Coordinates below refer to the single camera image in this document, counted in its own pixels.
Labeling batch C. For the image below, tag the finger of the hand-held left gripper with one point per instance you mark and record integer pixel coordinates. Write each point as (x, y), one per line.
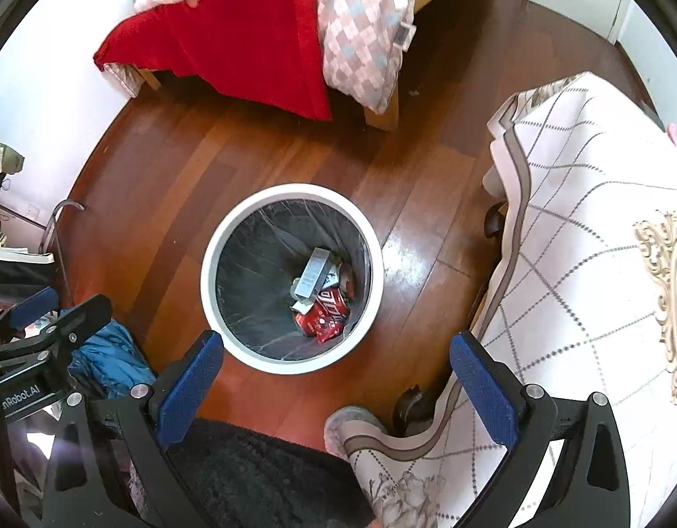
(36, 305)
(80, 319)

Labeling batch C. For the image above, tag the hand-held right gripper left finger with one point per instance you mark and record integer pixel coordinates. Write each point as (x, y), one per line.
(190, 390)

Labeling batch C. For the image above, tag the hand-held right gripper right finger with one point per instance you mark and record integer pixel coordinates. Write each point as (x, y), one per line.
(484, 390)

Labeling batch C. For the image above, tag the red snack packet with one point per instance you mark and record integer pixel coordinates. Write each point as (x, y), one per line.
(324, 331)

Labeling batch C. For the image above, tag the blue and white box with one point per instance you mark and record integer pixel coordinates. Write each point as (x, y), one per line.
(311, 275)

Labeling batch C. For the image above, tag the red soda can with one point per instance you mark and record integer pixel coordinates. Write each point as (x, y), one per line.
(333, 302)

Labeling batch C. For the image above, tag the milk carton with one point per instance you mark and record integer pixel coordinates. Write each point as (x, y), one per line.
(330, 278)

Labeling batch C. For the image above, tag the white round trash bin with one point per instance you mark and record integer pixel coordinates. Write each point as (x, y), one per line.
(294, 191)

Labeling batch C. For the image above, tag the blue cloth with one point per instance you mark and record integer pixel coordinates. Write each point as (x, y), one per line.
(115, 360)

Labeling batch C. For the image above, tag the black table foot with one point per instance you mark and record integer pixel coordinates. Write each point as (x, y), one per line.
(495, 221)
(414, 408)

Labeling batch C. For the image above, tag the dark shaggy rug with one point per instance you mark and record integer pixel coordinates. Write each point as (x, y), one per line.
(261, 478)

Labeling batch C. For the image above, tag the diamond patterned tablecloth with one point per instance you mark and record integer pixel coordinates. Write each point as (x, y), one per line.
(580, 286)

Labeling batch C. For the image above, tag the olive cloth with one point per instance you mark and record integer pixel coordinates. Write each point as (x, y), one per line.
(5, 157)

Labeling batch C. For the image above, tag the red blanket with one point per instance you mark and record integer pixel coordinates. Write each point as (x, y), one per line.
(234, 49)

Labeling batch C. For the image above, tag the pink checked bed sheet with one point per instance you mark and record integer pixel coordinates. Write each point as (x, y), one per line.
(360, 38)

